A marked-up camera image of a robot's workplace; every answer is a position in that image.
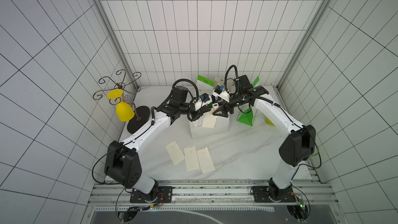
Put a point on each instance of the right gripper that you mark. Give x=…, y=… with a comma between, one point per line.
x=226, y=104

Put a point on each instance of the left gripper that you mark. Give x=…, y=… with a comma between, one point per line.
x=199, y=113

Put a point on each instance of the cream receipt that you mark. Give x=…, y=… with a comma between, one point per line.
x=209, y=120
x=175, y=152
x=191, y=158
x=205, y=160

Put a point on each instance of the white paper bag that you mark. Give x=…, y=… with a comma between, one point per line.
x=197, y=131

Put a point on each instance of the green white bag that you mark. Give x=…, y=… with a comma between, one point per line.
x=247, y=114
x=205, y=85

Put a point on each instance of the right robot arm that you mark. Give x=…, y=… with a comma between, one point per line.
x=299, y=143

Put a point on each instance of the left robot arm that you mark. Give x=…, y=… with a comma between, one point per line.
x=122, y=159

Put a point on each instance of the navy beige bag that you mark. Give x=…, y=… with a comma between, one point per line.
x=218, y=81

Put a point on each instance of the green bowl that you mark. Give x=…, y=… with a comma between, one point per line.
x=268, y=121

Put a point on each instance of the black oval stand base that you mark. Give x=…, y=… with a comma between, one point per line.
x=137, y=122

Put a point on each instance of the yellow cup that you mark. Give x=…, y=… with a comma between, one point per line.
x=124, y=112

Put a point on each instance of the black scroll metal stand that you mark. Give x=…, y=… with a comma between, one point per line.
x=117, y=86

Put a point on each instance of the yellow saucer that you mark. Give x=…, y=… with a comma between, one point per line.
x=114, y=94

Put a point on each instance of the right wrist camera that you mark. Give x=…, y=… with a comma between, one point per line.
x=221, y=92

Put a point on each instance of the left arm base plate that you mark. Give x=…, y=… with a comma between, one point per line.
x=160, y=194

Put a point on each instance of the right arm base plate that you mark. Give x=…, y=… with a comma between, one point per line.
x=267, y=194

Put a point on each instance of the aluminium rail frame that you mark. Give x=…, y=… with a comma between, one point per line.
x=215, y=202

